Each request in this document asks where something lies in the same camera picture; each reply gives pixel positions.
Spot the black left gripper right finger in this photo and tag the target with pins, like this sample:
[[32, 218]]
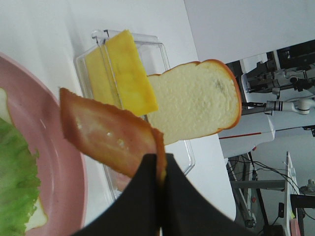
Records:
[[188, 213]]

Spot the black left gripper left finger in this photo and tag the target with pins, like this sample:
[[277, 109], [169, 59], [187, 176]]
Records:
[[134, 212]]

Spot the bacon strip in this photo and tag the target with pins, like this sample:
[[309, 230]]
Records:
[[121, 181], [109, 135]]

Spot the bread slice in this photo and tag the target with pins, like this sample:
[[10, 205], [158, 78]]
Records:
[[37, 216], [195, 100]]

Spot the green lettuce leaf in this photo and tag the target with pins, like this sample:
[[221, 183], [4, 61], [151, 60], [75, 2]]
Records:
[[14, 172]]

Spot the yellow cheese slice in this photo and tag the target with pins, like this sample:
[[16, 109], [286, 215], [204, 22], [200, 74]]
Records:
[[118, 77]]

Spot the pink round plate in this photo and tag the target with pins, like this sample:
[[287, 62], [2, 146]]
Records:
[[61, 168]]

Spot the white background robot machine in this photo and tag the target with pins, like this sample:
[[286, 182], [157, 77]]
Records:
[[277, 92]]

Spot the right clear plastic tray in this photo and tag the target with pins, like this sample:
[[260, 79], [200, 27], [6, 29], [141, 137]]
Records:
[[155, 61]]

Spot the grey metal frame stand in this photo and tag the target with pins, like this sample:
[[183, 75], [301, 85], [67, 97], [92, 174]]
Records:
[[304, 162]]

